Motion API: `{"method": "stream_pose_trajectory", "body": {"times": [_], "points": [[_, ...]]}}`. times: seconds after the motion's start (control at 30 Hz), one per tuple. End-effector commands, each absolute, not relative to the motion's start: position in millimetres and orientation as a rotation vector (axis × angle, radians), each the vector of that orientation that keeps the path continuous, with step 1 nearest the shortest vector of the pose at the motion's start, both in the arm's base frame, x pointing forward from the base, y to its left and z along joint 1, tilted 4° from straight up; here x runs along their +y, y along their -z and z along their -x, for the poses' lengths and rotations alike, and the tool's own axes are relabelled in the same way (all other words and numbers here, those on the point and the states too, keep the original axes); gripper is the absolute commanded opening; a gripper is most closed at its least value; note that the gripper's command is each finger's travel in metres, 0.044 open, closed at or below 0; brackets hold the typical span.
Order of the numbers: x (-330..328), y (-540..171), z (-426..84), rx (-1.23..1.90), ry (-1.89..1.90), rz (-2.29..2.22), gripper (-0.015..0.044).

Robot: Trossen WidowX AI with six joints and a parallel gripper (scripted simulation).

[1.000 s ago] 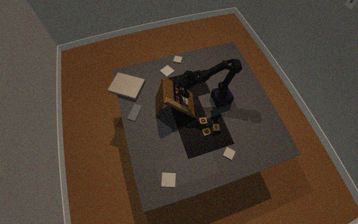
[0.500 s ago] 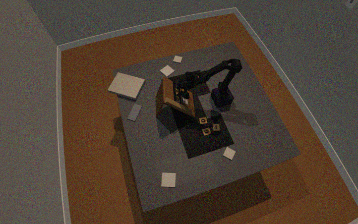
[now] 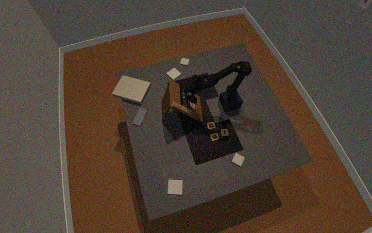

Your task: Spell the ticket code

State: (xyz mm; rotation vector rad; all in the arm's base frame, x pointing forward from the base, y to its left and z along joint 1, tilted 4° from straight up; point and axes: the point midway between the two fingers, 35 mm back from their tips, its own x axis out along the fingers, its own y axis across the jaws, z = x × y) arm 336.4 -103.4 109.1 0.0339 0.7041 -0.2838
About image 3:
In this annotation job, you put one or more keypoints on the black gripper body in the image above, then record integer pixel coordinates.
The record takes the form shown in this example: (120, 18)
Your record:
(192, 97)

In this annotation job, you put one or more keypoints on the beige flat rectangular slab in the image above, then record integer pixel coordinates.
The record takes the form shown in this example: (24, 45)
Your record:
(131, 89)

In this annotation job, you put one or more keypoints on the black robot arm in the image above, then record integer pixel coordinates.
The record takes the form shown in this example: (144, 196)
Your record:
(245, 70)

